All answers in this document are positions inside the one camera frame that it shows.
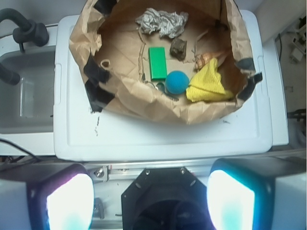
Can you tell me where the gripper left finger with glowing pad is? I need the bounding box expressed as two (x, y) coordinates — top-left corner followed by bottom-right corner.
(0, 162), (94, 230)

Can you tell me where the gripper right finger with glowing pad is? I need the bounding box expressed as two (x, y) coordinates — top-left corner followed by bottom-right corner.
(206, 157), (307, 230)

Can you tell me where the green rectangular block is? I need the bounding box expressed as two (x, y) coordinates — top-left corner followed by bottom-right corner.
(148, 47), (167, 81)

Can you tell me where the white plastic bin lid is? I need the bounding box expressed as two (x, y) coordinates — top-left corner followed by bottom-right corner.
(53, 15), (273, 161)

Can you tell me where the white plastic sink basin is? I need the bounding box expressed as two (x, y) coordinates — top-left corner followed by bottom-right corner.
(0, 26), (57, 156)

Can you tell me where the yellow cloth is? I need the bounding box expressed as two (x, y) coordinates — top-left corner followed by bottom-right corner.
(186, 58), (234, 103)

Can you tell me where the blue foam ball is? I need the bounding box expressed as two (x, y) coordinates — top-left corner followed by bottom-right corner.
(165, 70), (190, 94)

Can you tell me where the orange spiral seashell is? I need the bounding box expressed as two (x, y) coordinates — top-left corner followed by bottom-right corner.
(194, 49), (231, 70)

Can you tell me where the brown paper bag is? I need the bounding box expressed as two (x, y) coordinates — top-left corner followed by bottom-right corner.
(69, 0), (262, 125)

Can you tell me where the dark brown rock chunk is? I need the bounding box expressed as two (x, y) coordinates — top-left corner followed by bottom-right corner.
(169, 38), (187, 61)

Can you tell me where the crumpled grey white paper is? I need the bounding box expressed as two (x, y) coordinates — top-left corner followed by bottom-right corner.
(135, 8), (189, 39)

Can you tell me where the aluminium extrusion rail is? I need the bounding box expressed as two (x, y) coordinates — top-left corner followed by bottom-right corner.
(84, 159), (215, 182)

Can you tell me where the black cable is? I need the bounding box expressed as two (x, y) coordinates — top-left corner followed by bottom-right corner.
(0, 138), (36, 166)

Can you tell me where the black octagonal mount plate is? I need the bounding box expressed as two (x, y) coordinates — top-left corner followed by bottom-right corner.
(121, 167), (214, 230)

